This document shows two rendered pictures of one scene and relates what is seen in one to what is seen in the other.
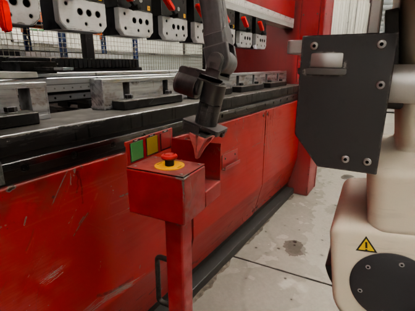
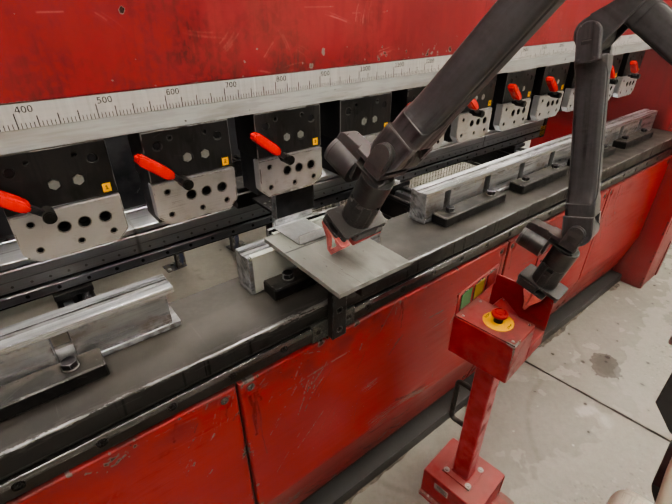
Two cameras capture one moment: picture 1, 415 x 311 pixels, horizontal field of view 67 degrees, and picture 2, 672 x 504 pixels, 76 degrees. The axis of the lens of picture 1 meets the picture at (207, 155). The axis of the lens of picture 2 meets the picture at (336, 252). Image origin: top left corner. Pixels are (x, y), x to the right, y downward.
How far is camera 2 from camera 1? 0.51 m
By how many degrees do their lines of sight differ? 23
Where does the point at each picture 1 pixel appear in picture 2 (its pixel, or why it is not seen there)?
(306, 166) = (650, 250)
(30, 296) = (354, 400)
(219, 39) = (585, 213)
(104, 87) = (427, 201)
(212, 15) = (583, 184)
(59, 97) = not seen: hidden behind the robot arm
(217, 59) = (577, 236)
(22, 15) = not seen: hidden behind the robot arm
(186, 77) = (534, 236)
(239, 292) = (525, 407)
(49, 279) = (367, 388)
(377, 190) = not seen: outside the picture
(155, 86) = (477, 184)
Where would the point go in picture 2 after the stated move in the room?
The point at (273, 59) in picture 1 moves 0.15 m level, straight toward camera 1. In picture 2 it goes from (640, 87) to (640, 92)
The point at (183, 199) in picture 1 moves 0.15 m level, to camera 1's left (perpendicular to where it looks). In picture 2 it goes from (510, 363) to (444, 348)
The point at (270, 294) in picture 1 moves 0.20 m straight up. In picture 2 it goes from (562, 419) to (576, 383)
